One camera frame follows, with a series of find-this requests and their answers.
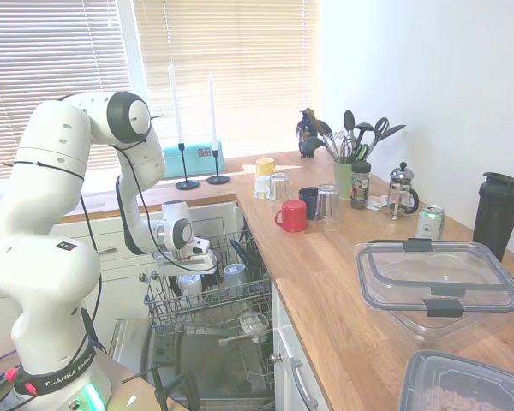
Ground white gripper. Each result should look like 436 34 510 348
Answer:
152 250 221 296

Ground white ceramic mug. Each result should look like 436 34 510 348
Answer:
177 273 204 297

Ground light grey ceramic mug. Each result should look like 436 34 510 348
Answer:
222 262 248 297

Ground stainless steel dishwasher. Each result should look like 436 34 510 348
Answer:
106 213 279 411

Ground red mug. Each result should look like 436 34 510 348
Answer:
274 199 308 234

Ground dark printed mug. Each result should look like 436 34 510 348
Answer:
298 187 320 221

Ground yellow mug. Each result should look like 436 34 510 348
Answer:
255 158 278 177

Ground dark blue plate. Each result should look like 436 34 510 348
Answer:
228 238 253 279

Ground white ceramic bowl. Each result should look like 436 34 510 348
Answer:
238 311 270 336

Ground white cabinet with drawer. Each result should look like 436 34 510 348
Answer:
270 277 332 411

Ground black candle holder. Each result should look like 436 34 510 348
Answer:
175 142 200 191
206 149 231 186

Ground clear drinking glass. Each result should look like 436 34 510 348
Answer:
314 183 342 233
268 171 292 203

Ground teal metal bread box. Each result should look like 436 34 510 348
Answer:
160 143 227 180

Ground green utensil holder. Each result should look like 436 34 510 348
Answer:
333 160 355 200

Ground white taper candle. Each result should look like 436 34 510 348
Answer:
167 62 184 145
207 72 218 152

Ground glass spice jar black lid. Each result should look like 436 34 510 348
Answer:
350 161 372 210

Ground navy painted vase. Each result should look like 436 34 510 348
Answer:
296 110 322 159

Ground wooden cooking spoon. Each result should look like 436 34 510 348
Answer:
304 107 326 138

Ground glass french press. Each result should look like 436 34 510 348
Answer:
387 161 421 221

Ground black ladle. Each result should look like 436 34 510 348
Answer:
353 122 374 164

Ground beige window blind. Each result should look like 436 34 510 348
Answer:
132 0 322 151
0 0 134 181

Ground clear lidded food container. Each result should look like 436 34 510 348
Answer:
354 238 514 343

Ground green white drink can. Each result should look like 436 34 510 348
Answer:
415 204 445 241

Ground grey lidded food container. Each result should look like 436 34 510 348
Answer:
399 349 514 411

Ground black shaker bottle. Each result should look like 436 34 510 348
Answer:
472 171 514 263

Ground grey wire mug rack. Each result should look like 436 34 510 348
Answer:
144 230 273 337

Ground grey wire plate rack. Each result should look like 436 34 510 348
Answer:
218 299 278 389

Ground black camera clamp stand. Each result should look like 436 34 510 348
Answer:
122 361 202 411

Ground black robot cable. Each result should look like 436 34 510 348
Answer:
2 113 220 378

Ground silver drawer bar handle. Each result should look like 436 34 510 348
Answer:
289 357 320 410

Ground metal wire whisk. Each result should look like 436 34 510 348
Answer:
324 131 352 164

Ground black cable red connectors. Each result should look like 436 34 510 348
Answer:
0 366 39 397

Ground white window frame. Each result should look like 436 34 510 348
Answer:
115 0 149 142

